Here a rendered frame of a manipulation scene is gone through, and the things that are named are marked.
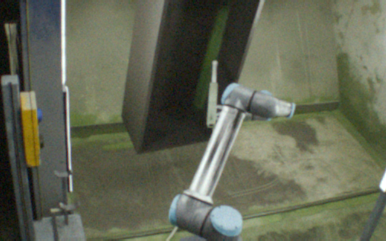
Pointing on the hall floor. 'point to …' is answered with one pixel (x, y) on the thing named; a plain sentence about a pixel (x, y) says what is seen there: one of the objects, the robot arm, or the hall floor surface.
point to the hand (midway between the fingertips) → (210, 110)
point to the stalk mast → (17, 155)
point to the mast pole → (381, 205)
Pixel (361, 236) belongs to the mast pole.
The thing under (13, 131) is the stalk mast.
